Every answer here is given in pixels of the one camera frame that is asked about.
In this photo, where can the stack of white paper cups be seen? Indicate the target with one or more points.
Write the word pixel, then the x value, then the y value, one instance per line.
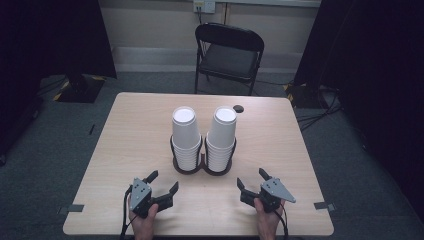
pixel 221 136
pixel 185 133

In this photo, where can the grey tape strip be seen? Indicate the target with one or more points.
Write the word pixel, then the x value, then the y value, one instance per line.
pixel 71 209
pixel 324 206

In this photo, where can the black curtain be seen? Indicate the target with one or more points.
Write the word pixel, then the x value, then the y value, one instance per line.
pixel 50 36
pixel 376 66

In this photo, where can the black folding chair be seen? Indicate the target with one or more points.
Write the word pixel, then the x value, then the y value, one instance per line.
pixel 228 61

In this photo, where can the person's left hand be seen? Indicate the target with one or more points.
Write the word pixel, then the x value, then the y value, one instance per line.
pixel 144 226

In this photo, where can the small black floor tape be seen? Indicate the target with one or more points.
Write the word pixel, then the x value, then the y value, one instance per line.
pixel 91 129

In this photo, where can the white wall outlet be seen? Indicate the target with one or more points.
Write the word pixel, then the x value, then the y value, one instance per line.
pixel 204 6

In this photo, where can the person's right hand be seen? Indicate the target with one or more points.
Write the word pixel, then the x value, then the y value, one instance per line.
pixel 266 224

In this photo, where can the round table grommet hole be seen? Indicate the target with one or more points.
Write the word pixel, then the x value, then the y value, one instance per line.
pixel 238 108

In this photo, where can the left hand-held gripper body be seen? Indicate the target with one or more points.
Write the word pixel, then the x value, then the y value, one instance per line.
pixel 140 196

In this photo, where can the black stand base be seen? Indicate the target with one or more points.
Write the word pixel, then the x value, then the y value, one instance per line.
pixel 81 88
pixel 306 96

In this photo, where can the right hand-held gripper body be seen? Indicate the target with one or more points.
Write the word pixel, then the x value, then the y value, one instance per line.
pixel 275 191

